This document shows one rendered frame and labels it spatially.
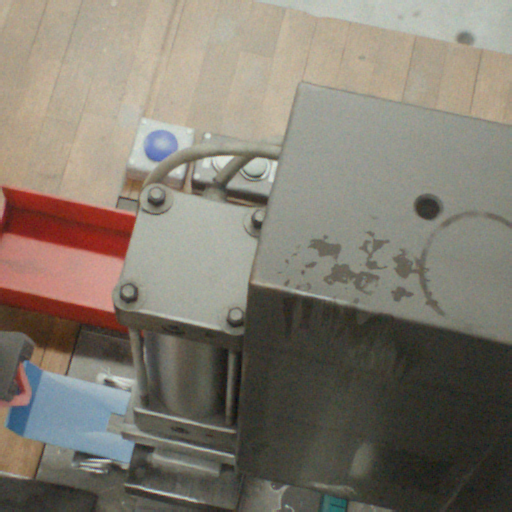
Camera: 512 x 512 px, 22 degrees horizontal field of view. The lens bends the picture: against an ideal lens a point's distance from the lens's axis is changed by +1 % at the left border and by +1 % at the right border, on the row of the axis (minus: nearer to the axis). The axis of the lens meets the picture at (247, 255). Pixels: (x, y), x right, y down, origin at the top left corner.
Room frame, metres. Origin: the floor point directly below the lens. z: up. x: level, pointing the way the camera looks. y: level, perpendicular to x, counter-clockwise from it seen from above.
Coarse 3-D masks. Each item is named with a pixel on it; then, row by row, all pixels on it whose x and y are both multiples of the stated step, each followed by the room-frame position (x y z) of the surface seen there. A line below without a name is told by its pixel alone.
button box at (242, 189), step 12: (204, 132) 0.73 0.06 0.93; (204, 168) 0.69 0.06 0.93; (216, 168) 0.69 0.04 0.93; (192, 180) 0.67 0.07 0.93; (204, 180) 0.67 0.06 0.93; (240, 180) 0.68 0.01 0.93; (252, 180) 0.68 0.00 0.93; (264, 180) 0.68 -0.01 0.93; (228, 192) 0.66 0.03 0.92; (240, 192) 0.66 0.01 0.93; (252, 192) 0.66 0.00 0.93; (264, 192) 0.66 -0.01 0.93; (252, 204) 0.66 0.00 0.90; (264, 204) 0.66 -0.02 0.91
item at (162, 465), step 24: (144, 432) 0.30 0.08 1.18; (144, 456) 0.29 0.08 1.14; (168, 456) 0.29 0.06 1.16; (192, 456) 0.29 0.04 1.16; (216, 456) 0.29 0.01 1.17; (144, 480) 0.27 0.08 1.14; (168, 480) 0.27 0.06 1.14; (192, 480) 0.28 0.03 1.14; (216, 480) 0.28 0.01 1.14; (240, 480) 0.28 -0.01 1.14; (192, 504) 0.26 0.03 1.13; (216, 504) 0.26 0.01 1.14
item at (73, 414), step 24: (48, 384) 0.40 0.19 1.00; (72, 384) 0.40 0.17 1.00; (96, 384) 0.40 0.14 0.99; (24, 408) 0.37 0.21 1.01; (48, 408) 0.37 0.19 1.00; (72, 408) 0.37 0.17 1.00; (96, 408) 0.38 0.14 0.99; (120, 408) 0.38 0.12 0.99; (24, 432) 0.35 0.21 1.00; (48, 432) 0.35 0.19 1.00; (72, 432) 0.35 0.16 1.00; (96, 432) 0.35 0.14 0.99; (120, 456) 0.33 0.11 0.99
